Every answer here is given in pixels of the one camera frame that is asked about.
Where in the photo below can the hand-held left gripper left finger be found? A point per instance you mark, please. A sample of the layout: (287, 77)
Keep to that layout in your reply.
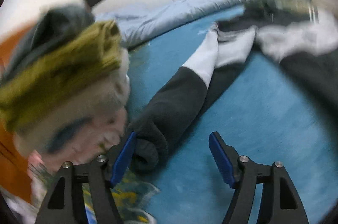
(122, 158)

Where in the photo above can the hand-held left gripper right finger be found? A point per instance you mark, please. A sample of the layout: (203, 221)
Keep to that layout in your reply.
(220, 158)

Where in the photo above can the black and white hoodie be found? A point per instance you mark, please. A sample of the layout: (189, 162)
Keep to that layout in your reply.
(174, 102)

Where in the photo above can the teal floral blanket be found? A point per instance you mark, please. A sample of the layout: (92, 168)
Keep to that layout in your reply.
(250, 107)

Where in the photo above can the olive folded garment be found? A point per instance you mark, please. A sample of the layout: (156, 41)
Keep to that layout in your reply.
(66, 73)

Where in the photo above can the pale floral cloth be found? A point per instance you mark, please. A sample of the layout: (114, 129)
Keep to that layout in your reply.
(18, 209)

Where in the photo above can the light blue daisy duvet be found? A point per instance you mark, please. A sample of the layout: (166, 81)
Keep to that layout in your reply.
(163, 17)

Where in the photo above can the grey folded garment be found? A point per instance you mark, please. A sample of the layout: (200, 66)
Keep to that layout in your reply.
(58, 25)

